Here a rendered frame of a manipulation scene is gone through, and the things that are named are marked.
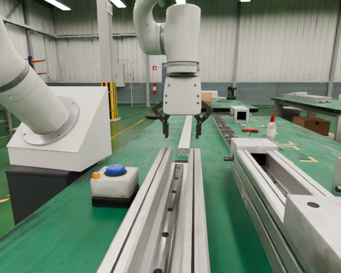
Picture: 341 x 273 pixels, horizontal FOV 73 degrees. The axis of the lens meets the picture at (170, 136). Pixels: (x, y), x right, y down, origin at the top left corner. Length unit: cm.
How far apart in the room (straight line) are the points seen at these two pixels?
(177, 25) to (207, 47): 1103
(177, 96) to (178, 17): 18
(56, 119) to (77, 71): 1251
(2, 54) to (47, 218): 37
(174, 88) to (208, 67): 1097
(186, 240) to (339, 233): 13
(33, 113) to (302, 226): 65
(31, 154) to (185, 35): 56
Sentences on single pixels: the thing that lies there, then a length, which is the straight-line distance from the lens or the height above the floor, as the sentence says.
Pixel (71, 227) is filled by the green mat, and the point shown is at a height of 78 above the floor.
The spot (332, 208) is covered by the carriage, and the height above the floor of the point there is 90.
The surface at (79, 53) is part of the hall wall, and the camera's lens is 1320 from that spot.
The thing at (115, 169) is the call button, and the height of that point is 85.
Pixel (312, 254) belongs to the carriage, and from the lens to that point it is 25.
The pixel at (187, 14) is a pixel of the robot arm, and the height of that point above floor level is 118.
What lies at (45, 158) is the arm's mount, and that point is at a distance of 77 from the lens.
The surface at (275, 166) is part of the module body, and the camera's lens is 55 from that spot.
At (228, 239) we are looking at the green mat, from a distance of 41.
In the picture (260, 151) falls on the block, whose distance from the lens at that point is 61.
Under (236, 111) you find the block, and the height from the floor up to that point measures 86.
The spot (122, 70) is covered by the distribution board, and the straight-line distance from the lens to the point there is 1193.
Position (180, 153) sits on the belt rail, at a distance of 80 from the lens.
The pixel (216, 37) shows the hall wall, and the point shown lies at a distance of 1174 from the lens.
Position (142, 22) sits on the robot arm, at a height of 116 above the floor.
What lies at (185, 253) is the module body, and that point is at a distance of 24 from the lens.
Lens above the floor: 102
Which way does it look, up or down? 13 degrees down
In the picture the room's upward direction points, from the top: straight up
